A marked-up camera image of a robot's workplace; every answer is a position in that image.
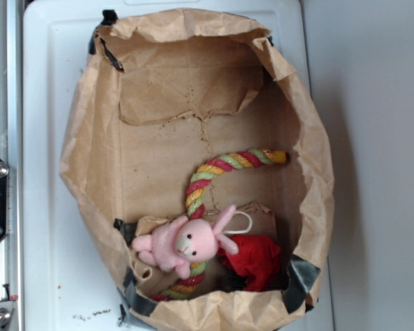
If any aluminium frame rail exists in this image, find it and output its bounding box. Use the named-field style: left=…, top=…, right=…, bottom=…
left=0, top=1, right=26, bottom=330

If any brown paper bag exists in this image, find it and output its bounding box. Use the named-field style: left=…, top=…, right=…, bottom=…
left=59, top=8, right=334, bottom=330

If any red crumpled cloth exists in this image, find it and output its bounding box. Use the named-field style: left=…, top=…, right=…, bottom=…
left=218, top=234, right=282, bottom=292

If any multicolored twisted rope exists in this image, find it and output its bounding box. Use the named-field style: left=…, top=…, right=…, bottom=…
left=149, top=148, right=290, bottom=302

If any pink plush bunny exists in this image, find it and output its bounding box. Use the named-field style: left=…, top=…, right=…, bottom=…
left=132, top=205, right=239, bottom=279

